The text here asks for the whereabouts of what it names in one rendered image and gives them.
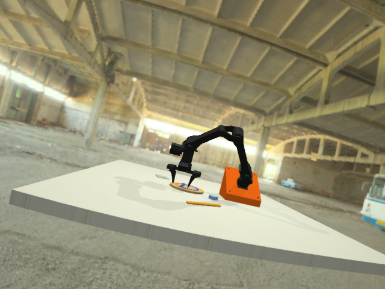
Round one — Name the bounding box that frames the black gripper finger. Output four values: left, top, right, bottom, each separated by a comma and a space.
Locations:
169, 170, 176, 184
187, 176, 197, 188

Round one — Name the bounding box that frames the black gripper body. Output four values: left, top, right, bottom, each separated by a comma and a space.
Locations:
167, 157, 202, 178

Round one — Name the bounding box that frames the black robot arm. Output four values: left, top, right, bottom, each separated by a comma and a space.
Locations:
169, 125, 253, 190

